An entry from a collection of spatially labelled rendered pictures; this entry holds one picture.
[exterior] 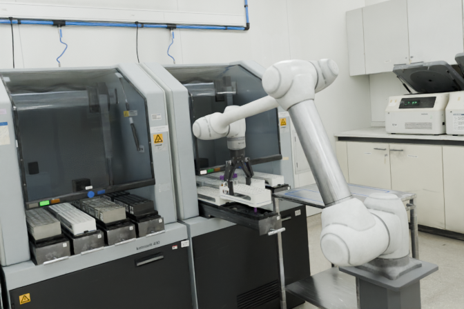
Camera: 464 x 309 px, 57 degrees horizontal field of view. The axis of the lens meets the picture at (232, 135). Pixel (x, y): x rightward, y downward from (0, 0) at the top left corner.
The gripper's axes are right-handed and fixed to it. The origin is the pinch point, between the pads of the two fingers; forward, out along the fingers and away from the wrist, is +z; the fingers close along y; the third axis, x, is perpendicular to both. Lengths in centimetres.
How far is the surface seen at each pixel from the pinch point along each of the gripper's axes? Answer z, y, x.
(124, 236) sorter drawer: 16, -54, 21
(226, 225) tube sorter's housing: 23.8, 3.5, 20.8
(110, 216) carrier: 7, -57, 29
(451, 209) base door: 63, 229, 16
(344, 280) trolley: 63, 60, -11
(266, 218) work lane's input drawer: 11.1, -1.6, -21.6
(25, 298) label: 31, -98, 21
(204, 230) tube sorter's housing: 23.5, -10.3, 20.8
